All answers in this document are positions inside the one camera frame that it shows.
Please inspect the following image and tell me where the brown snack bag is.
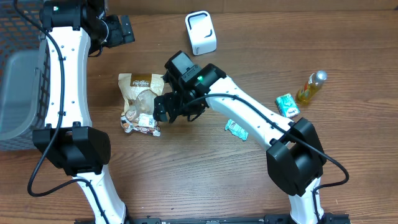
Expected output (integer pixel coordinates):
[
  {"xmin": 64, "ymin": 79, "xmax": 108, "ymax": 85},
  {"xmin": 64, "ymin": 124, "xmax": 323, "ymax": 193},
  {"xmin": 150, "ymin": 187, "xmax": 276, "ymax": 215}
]
[{"xmin": 118, "ymin": 73, "xmax": 164, "ymax": 137}]

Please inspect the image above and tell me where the teal wet wipes pack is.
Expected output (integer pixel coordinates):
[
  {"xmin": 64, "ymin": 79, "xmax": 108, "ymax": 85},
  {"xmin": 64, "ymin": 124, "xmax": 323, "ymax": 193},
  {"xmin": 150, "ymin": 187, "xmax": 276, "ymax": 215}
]
[{"xmin": 224, "ymin": 119, "xmax": 248, "ymax": 141}]

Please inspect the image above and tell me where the small teal tissue pack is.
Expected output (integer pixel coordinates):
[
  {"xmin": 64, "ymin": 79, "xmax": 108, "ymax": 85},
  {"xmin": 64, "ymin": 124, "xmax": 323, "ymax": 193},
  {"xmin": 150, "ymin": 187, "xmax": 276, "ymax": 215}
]
[{"xmin": 275, "ymin": 93, "xmax": 300, "ymax": 118}]

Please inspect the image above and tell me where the yellow liquid bottle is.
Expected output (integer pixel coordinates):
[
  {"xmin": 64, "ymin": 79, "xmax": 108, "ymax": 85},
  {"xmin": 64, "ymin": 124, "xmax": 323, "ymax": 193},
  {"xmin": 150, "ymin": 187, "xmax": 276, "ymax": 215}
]
[{"xmin": 295, "ymin": 70, "xmax": 328, "ymax": 105}]

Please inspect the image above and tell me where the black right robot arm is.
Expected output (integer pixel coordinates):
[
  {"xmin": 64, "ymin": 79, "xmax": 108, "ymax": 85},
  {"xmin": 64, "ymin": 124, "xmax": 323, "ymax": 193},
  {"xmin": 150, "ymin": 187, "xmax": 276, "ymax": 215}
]
[{"xmin": 154, "ymin": 64, "xmax": 326, "ymax": 223}]

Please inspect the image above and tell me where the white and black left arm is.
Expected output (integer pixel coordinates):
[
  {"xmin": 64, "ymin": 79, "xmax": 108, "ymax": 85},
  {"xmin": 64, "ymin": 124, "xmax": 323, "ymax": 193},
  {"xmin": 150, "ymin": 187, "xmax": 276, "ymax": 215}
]
[{"xmin": 32, "ymin": 0, "xmax": 134, "ymax": 223}]

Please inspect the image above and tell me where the white barcode scanner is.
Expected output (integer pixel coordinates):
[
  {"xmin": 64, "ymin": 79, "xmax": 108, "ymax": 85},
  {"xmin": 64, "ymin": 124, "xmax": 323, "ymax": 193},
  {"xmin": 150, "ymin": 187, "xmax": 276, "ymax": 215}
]
[{"xmin": 185, "ymin": 11, "xmax": 217, "ymax": 56}]

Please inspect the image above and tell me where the grey plastic mesh basket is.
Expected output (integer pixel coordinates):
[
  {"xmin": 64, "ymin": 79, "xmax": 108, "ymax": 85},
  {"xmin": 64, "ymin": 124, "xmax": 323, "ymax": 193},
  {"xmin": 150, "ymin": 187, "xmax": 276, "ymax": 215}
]
[{"xmin": 1, "ymin": 1, "xmax": 50, "ymax": 151}]

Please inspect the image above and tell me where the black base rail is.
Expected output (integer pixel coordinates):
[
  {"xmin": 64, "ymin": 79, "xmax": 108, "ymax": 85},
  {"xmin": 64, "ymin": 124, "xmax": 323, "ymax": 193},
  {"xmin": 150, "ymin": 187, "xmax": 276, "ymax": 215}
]
[{"xmin": 74, "ymin": 213, "xmax": 351, "ymax": 224}]

